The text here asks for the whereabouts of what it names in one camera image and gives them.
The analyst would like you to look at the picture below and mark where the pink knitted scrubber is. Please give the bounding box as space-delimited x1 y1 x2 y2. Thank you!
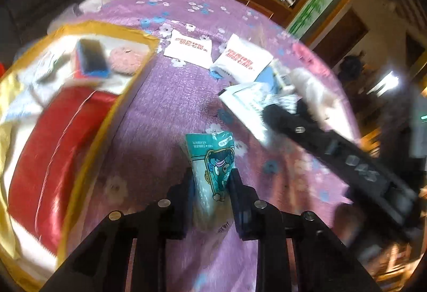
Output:
109 46 142 76

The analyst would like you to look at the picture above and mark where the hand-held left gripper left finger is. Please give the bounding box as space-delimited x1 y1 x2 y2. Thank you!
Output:
40 167 196 292

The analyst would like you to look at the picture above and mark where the white cloth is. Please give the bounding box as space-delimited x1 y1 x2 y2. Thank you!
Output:
290 67 337 122

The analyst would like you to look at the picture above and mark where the white packet black triangle print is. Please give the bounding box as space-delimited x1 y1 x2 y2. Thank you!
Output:
218 83 277 146

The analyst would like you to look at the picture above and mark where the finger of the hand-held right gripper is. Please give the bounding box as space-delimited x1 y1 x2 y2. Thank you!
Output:
262 100 337 159

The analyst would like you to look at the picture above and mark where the pink cloth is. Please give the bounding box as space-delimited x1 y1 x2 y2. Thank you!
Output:
292 42 321 69

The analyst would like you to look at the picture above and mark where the blue and black sponge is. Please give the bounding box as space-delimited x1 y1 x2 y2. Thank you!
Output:
71 38 112 79

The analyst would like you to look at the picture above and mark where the teal cartoon tissue pack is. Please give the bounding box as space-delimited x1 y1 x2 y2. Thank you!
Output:
184 131 236 229

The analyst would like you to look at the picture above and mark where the wooden door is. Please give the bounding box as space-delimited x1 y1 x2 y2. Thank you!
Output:
307 8 369 56

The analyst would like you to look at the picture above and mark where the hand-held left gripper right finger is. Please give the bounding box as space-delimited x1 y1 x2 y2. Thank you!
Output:
228 168 381 292

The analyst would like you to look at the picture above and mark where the yellow plastic bag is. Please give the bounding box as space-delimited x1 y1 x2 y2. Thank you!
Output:
0 21 162 291

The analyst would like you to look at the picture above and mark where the purple floral tablecloth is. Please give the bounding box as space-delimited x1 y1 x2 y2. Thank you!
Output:
67 0 364 292

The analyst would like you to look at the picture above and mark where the white packet red print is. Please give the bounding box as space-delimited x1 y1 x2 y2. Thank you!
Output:
209 33 274 83
163 29 214 67

